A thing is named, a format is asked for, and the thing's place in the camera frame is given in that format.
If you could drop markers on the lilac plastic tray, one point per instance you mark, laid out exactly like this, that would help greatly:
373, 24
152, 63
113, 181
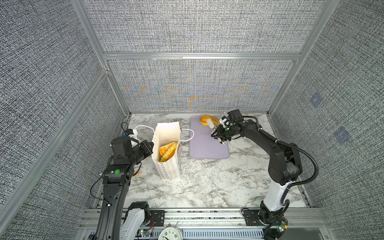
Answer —
202, 145

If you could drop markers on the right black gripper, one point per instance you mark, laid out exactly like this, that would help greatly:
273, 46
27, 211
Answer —
219, 133

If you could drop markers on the white patterned paper bag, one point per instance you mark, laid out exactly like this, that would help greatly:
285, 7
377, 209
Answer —
168, 139

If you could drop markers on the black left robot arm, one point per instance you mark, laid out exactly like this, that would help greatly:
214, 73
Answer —
116, 182

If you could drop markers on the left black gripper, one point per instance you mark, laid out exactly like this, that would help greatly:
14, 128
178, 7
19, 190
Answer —
148, 151

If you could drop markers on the long glazed bread stick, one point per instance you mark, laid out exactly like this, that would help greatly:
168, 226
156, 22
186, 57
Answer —
214, 119

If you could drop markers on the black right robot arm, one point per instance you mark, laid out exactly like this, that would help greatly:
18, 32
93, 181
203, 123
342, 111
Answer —
285, 165

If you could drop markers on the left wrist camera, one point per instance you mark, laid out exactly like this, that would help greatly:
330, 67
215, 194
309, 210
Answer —
123, 145

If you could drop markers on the striped twisted bread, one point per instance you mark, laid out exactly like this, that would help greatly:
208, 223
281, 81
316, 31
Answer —
167, 151

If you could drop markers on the small round bun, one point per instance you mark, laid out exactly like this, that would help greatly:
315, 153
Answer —
203, 120

